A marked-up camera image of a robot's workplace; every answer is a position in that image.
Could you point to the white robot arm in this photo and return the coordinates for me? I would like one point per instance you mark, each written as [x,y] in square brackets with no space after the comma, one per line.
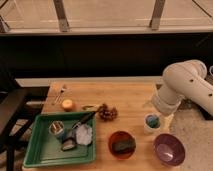
[184,79]

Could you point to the bunch of dark grapes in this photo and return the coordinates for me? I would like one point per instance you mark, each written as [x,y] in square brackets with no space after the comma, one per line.
[106,113]

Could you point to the small green leaf item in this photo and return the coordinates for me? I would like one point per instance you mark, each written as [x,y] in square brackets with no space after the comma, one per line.
[89,107]

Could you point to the metal fork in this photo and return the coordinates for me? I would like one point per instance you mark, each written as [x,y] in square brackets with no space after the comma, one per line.
[62,90]

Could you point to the orange fruit toy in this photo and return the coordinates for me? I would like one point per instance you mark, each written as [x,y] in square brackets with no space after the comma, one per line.
[68,105]

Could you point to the white cup with blue ball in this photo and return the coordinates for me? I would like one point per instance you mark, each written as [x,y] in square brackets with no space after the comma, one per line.
[151,123]

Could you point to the red transparent bowl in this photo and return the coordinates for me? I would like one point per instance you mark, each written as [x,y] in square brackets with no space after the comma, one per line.
[119,136]

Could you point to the green sponge in bowl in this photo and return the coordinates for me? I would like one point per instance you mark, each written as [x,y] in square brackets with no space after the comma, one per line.
[124,146]

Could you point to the small metal cup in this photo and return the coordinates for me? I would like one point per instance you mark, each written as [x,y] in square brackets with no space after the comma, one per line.
[56,128]

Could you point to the green plastic tray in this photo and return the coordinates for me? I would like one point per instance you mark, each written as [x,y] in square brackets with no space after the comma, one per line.
[45,150]

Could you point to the black side table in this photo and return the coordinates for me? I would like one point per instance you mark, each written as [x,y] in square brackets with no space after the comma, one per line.
[16,117]

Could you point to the purple bowl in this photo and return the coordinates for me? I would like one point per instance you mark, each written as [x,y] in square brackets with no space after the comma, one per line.
[169,149]

